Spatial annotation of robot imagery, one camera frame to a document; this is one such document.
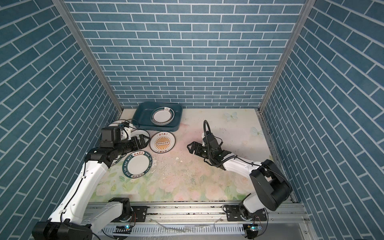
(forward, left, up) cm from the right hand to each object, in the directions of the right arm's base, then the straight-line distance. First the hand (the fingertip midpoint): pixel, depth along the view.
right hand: (190, 146), depth 86 cm
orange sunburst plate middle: (+9, +21, -11) cm, 25 cm away
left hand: (-4, +23, +10) cm, 26 cm away
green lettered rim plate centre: (-9, +32, -10) cm, 35 cm away
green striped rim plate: (+29, +25, -6) cm, 39 cm away
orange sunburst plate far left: (+22, +61, -11) cm, 66 cm away
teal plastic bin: (+27, +42, -10) cm, 51 cm away
